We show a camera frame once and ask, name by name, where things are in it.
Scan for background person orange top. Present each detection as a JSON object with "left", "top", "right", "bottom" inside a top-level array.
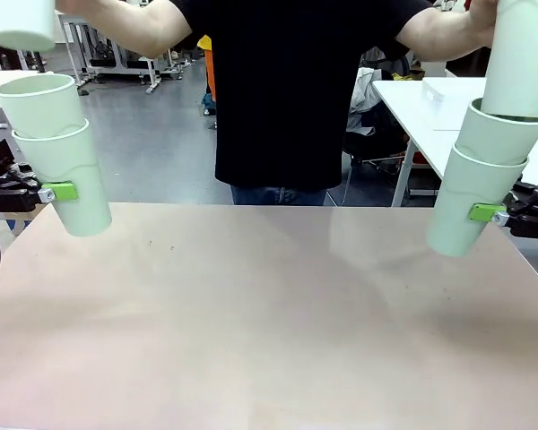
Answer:
[{"left": 196, "top": 34, "right": 219, "bottom": 129}]

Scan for pale green plastic cup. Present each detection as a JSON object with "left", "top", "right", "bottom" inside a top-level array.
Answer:
[
  {"left": 456, "top": 98, "right": 538, "bottom": 166},
  {"left": 0, "top": 73, "right": 90, "bottom": 140},
  {"left": 480, "top": 0, "right": 538, "bottom": 121},
  {"left": 0, "top": 0, "right": 57, "bottom": 52},
  {"left": 11, "top": 116, "right": 113, "bottom": 237},
  {"left": 425, "top": 142, "right": 530, "bottom": 259}
]

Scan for person's black t-shirt torso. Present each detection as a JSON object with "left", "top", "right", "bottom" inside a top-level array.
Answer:
[{"left": 169, "top": 0, "right": 434, "bottom": 194}]

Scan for person's left forearm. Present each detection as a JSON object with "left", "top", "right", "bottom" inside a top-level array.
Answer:
[{"left": 396, "top": 2, "right": 494, "bottom": 62}]

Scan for large white table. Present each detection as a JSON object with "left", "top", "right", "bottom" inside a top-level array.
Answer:
[{"left": 371, "top": 76, "right": 538, "bottom": 208}]

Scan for person's right forearm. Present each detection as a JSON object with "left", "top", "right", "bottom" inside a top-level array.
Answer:
[{"left": 69, "top": 0, "right": 194, "bottom": 60}]

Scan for white plastic basket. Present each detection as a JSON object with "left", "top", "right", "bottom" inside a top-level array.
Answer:
[{"left": 420, "top": 76, "right": 490, "bottom": 133}]

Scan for black office chair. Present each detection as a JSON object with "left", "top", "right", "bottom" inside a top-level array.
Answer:
[{"left": 343, "top": 51, "right": 413, "bottom": 180}]

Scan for white clothes on chair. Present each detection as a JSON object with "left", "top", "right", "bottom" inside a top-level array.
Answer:
[{"left": 347, "top": 66, "right": 386, "bottom": 133}]

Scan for person's left hand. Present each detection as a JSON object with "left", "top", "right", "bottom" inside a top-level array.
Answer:
[{"left": 470, "top": 0, "right": 499, "bottom": 31}]

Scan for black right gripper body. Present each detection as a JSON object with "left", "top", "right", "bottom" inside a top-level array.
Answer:
[{"left": 506, "top": 163, "right": 538, "bottom": 246}]

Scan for person's right hand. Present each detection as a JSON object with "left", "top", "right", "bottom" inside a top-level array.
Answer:
[{"left": 55, "top": 0, "right": 89, "bottom": 14}]

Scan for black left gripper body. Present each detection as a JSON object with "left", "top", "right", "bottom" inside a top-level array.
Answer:
[{"left": 0, "top": 168, "right": 41, "bottom": 214}]

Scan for black stand pole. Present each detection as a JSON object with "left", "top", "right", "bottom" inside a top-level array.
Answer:
[{"left": 24, "top": 48, "right": 50, "bottom": 75}]

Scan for white desk on castors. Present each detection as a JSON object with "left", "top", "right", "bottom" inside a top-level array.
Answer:
[{"left": 56, "top": 11, "right": 162, "bottom": 94}]

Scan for person's blue jeans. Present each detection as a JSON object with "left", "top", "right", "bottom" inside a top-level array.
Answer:
[{"left": 230, "top": 184, "right": 328, "bottom": 207}]

